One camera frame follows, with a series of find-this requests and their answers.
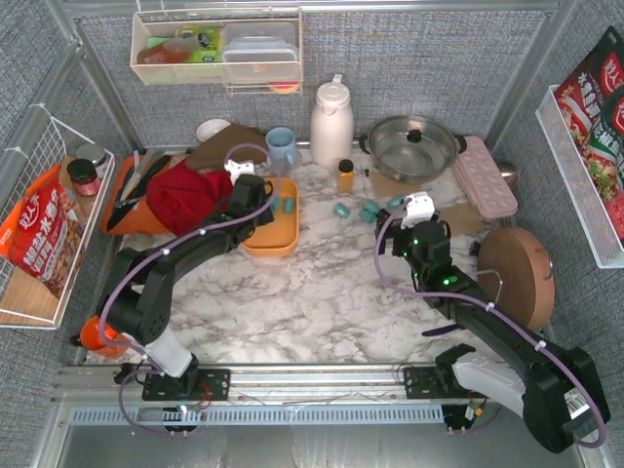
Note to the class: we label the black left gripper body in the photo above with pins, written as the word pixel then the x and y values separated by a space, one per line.
pixel 265 210

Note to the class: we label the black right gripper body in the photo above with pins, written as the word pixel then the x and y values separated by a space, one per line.
pixel 390 226

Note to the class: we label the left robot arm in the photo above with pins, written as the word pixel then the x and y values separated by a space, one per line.
pixel 138 296

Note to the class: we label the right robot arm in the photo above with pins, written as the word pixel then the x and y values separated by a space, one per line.
pixel 557 392

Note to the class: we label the black lid coffee capsule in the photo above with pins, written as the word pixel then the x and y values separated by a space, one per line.
pixel 382 215

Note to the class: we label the orange storage basket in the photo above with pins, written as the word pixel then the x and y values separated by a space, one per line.
pixel 278 238

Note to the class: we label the clear small glass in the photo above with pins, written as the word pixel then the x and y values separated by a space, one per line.
pixel 281 168

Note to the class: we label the brown cork mat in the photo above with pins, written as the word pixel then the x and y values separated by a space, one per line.
pixel 461 220
pixel 384 187

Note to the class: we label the brown olive cloth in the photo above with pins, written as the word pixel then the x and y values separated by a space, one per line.
pixel 210 155

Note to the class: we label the light blue mug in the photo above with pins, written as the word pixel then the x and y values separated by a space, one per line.
pixel 281 145

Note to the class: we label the red cloth hat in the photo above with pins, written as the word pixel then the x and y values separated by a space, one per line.
pixel 180 198

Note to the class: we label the white small bowl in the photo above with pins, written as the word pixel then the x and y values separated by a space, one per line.
pixel 210 128

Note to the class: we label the orange juice bottle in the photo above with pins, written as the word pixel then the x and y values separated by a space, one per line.
pixel 345 176

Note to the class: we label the stainless steel pot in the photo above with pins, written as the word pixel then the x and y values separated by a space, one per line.
pixel 412 149

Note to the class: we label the pink egg tray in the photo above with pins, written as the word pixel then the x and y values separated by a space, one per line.
pixel 481 180

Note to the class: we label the white thermos jug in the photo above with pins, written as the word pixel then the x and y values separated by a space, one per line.
pixel 332 124

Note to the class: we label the orange plastic tray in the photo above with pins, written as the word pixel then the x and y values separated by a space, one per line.
pixel 139 219

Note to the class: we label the round wooden board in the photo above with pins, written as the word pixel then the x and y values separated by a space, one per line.
pixel 516 273

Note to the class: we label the black blade kitchen knife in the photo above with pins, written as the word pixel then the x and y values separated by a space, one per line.
pixel 159 165

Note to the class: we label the silver metal cup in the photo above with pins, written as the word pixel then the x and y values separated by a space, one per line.
pixel 509 173

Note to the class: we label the clear plastic food containers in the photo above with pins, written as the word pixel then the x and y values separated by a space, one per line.
pixel 258 52

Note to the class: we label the silver lid glass jar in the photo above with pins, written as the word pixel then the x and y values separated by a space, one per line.
pixel 96 155

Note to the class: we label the amber liquid bottle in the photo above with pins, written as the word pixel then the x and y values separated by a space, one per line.
pixel 175 50

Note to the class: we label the dark lid glass jar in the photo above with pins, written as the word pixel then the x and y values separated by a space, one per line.
pixel 84 177

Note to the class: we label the red snack bag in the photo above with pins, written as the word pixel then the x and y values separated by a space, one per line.
pixel 39 237

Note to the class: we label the orange translucent cup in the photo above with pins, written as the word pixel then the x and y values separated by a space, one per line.
pixel 88 338

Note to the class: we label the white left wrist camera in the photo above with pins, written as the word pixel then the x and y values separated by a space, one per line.
pixel 235 169

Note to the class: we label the cream handle knife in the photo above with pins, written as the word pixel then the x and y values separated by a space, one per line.
pixel 140 164

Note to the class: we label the cream wall shelf basket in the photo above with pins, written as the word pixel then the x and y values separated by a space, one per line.
pixel 152 28

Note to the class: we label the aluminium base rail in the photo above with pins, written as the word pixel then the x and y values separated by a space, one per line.
pixel 278 395

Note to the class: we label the white wire wall basket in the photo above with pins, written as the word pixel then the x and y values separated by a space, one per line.
pixel 25 302

